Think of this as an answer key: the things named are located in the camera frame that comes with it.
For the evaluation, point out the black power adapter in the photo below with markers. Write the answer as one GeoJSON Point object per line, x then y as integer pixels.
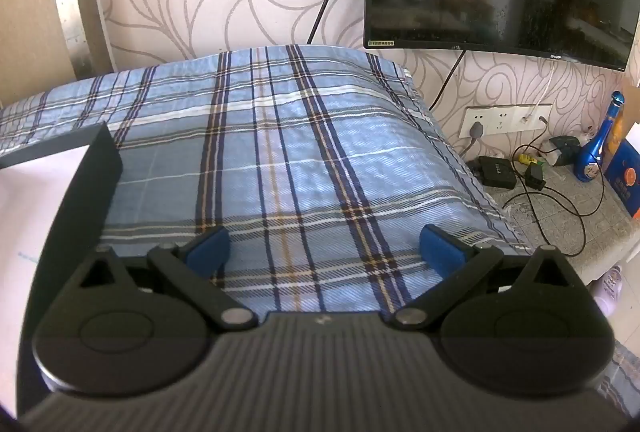
{"type": "Point", "coordinates": [534, 177]}

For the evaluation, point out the grey plug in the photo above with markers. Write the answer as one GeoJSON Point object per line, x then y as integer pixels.
{"type": "Point", "coordinates": [475, 130]}

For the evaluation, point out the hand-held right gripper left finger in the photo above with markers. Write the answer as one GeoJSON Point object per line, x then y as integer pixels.
{"type": "Point", "coordinates": [210, 253]}

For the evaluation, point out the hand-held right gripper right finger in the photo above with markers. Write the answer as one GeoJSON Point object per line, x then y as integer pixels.
{"type": "Point", "coordinates": [442, 250]}

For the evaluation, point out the blue glass bottle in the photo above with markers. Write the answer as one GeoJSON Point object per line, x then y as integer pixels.
{"type": "Point", "coordinates": [592, 162]}

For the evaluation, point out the yellow green packet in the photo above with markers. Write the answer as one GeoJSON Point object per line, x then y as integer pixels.
{"type": "Point", "coordinates": [529, 158]}

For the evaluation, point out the white lilac bottle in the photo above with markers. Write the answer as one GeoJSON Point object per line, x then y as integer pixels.
{"type": "Point", "coordinates": [611, 287]}

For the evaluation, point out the blue plaid blanket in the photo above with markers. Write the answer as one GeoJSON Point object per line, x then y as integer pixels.
{"type": "Point", "coordinates": [300, 162]}

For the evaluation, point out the blue orange carton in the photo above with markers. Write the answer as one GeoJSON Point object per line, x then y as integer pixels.
{"type": "Point", "coordinates": [625, 177]}

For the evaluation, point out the black set-top box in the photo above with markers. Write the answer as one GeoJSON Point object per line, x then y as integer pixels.
{"type": "Point", "coordinates": [495, 172]}

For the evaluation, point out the white wall socket strip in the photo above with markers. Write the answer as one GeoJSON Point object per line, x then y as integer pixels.
{"type": "Point", "coordinates": [500, 119]}

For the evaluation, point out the dark box with white inside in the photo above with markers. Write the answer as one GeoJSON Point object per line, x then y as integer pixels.
{"type": "Point", "coordinates": [95, 192]}

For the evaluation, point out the dark crumpled bag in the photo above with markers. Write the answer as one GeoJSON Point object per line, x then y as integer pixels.
{"type": "Point", "coordinates": [565, 149]}

